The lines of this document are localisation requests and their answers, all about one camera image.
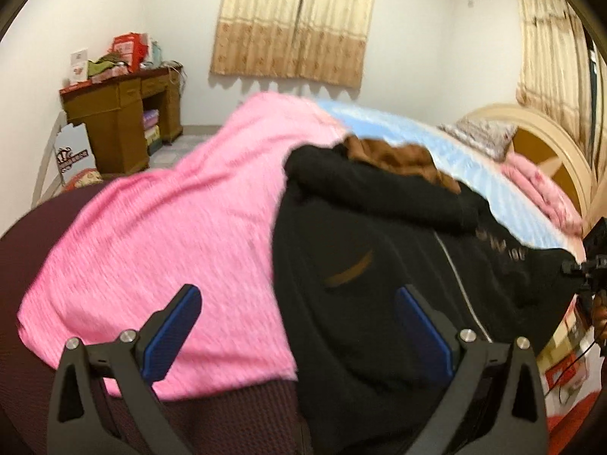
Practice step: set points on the black zip jacket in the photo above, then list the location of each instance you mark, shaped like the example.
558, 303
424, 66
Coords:
347, 238

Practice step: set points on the red gift bag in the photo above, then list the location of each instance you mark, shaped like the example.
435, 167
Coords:
132, 48

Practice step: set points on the white card on desk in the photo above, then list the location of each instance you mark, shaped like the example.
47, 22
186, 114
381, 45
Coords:
78, 67

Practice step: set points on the cream wooden headboard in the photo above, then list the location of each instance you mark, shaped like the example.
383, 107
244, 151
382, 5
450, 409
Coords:
547, 144

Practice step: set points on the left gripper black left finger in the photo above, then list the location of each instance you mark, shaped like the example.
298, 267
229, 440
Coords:
79, 419

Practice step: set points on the stacked books under desk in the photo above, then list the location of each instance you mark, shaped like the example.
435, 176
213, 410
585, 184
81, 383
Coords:
151, 129

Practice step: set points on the white paper bag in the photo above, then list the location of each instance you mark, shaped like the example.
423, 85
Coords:
73, 152

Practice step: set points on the green clothes pile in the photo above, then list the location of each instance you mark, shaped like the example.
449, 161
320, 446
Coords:
108, 66

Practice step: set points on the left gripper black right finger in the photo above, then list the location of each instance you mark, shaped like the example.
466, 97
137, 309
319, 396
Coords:
492, 400

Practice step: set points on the patterned grey pillow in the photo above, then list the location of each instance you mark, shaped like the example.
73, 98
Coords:
489, 137

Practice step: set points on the red items on floor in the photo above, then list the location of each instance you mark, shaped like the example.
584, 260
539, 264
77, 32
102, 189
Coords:
570, 368

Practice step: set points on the beige curtain on right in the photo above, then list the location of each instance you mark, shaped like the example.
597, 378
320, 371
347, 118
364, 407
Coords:
563, 75

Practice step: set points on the beige patterned window curtain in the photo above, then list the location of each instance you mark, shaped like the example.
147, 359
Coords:
316, 40

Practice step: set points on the pink and blue bedspread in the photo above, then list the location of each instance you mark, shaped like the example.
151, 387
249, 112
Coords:
238, 175

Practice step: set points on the pink folded quilt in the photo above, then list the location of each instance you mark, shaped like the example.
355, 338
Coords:
550, 199

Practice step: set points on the brown garment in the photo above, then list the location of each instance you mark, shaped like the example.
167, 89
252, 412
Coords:
405, 160

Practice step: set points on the brown wooden desk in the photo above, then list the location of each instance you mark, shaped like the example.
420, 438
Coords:
113, 113

